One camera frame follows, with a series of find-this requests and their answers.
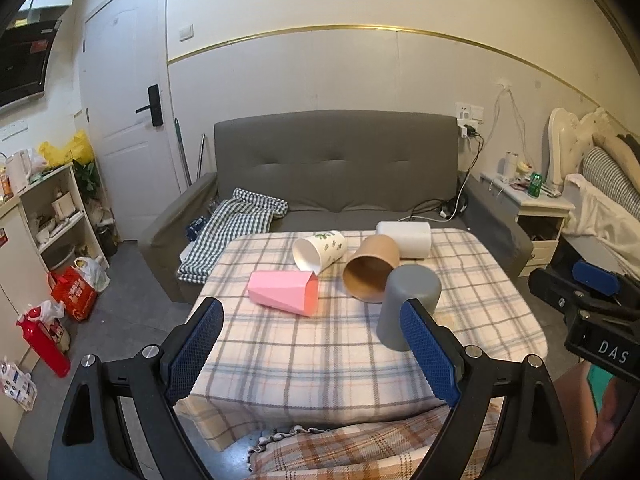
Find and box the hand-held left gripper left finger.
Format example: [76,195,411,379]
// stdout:
[47,296,226,480]

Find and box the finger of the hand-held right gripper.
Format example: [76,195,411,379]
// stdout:
[571,259,640,303]
[528,268,603,317]

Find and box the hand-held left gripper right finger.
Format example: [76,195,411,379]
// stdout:
[398,298,585,480]

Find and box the person's right forearm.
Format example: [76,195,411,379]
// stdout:
[552,360,621,480]

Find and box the grey cup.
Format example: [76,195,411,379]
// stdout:
[376,265,442,352]

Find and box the pink cup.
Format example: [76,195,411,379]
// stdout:
[247,270,320,318]

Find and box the brown cup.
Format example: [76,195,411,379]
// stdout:
[342,234,401,304]

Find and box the plain white cup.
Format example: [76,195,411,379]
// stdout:
[375,221,432,260]

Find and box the white leaf print cup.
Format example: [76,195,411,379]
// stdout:
[292,230,349,276]

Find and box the teal cloth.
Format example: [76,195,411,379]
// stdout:
[586,364,618,416]

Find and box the white duvet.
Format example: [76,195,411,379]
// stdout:
[562,174,640,281]

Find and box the white nightstand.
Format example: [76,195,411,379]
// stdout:
[480,172,576,278]

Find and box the striped pillow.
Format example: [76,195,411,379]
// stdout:
[580,146,640,201]

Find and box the plaid tablecloth table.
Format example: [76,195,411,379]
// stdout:
[175,228,548,453]

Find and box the beige pillow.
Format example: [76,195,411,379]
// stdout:
[592,132,640,176]

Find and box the orange plaid blanket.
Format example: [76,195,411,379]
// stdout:
[247,400,503,480]

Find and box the white plastic bag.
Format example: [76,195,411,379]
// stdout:
[75,256,111,292]

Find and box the cream bed headboard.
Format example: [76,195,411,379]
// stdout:
[546,106,621,191]

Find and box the red shopping bag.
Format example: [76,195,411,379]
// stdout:
[49,266,98,322]

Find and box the green checked cloth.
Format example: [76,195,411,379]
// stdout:
[177,187,290,286]

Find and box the red fire extinguisher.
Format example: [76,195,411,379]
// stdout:
[16,302,72,378]

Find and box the white printed bag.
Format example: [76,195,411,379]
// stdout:
[0,357,38,413]

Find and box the white low cabinet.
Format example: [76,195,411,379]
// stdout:
[0,195,51,371]

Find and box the white open shelf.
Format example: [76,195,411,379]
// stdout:
[20,162,103,273]

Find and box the white door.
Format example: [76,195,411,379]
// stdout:
[77,0,183,241]

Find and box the green leafy plant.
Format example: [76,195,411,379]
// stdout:
[72,160,103,201]

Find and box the grey sofa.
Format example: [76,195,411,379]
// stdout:
[139,110,535,303]

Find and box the yellow plastic bag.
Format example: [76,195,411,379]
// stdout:
[39,130,96,167]

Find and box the white kettle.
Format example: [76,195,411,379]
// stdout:
[6,150,31,193]

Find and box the black range hood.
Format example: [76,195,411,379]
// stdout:
[0,19,63,108]

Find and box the black cable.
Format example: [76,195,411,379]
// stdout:
[410,132,485,222]

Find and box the white cable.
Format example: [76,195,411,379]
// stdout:
[492,85,533,181]

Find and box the black door lock handle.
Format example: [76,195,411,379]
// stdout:
[136,85,163,127]

